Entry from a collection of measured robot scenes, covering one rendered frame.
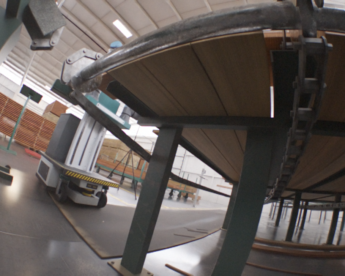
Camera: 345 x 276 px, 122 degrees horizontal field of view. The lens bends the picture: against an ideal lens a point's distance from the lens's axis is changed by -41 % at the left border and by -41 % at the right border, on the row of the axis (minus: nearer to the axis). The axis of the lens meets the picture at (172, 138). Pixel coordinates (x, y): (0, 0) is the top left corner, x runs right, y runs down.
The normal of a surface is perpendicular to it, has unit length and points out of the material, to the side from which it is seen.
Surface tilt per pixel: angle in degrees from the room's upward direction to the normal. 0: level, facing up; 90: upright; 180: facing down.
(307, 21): 161
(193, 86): 180
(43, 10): 90
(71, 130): 90
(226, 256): 90
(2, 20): 90
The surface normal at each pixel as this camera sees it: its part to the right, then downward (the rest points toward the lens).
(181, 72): -0.27, 0.92
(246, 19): -0.44, 0.70
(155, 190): -0.51, -0.38
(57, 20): 0.82, 0.07
